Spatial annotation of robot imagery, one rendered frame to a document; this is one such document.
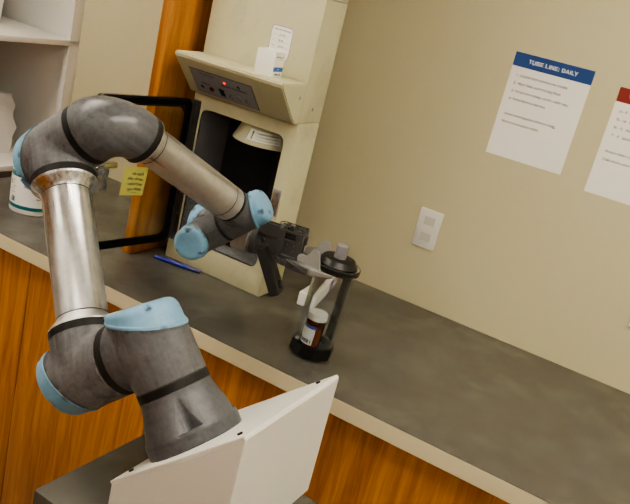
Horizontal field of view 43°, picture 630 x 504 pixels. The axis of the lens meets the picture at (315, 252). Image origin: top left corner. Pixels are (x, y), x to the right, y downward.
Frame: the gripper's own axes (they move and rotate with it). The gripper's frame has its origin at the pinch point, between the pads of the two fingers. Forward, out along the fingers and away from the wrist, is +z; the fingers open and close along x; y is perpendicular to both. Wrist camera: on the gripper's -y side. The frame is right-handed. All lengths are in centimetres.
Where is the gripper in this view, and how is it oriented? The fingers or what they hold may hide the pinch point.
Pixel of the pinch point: (333, 272)
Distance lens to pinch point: 178.1
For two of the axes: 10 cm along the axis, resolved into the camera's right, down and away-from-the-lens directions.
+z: 9.4, 3.0, -1.7
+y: 2.4, -9.2, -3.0
